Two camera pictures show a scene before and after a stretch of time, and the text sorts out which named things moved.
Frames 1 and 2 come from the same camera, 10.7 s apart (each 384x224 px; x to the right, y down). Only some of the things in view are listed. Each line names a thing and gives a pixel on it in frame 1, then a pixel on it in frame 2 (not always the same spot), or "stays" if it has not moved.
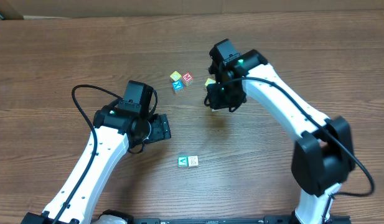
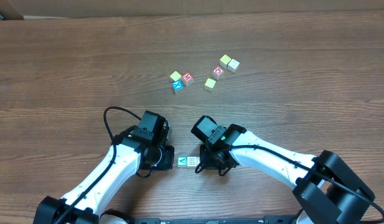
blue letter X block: [177, 86] stays
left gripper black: [162, 128] → [168, 157]
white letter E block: [193, 161] stays
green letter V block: [183, 161] stays
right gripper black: [219, 97] → [206, 158]
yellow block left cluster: [175, 76] stays
